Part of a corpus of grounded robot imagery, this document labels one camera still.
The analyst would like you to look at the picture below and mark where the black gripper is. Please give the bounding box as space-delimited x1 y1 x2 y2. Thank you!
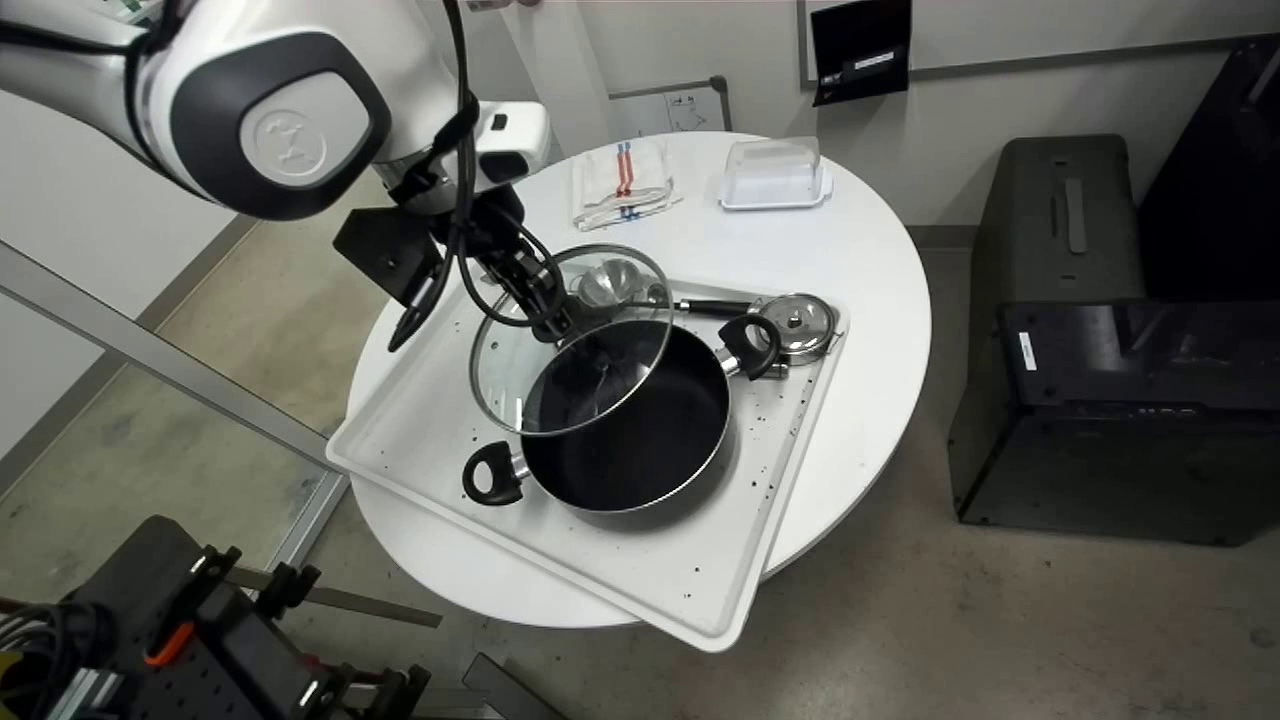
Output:
455 184 586 353

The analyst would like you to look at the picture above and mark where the clear glass lid black knob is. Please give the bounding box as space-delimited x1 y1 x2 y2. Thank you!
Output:
463 239 679 439

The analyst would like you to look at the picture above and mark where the clear plastic bag with items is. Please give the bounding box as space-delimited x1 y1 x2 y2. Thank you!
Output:
571 135 682 232

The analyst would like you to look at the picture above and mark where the clear plastic container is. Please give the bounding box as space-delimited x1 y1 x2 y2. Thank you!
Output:
714 135 834 217

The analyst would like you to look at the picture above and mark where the white rectangular tray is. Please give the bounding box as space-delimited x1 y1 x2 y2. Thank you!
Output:
324 273 850 657

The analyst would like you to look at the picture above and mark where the black equipment cart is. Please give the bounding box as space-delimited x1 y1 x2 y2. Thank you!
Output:
0 516 434 720

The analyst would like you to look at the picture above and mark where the black equipment case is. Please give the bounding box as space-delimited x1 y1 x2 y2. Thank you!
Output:
947 132 1280 550

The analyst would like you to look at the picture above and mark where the black pot with two handles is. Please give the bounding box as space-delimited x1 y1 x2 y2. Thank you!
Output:
461 310 792 521

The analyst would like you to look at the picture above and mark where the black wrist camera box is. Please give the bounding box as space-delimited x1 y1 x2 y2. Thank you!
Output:
330 204 453 310

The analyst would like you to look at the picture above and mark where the white wall plate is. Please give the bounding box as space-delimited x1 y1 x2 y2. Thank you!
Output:
605 70 735 139

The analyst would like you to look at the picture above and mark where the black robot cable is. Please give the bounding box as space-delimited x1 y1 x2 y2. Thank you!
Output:
382 0 542 354

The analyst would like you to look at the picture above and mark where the steel measuring cup black handle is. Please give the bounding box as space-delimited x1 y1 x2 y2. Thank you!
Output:
664 286 842 367

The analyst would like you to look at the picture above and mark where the aluminium frame bar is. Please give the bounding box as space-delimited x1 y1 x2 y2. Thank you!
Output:
0 236 444 630

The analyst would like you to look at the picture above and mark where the black wall sign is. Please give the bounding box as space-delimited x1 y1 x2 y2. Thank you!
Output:
809 0 917 106

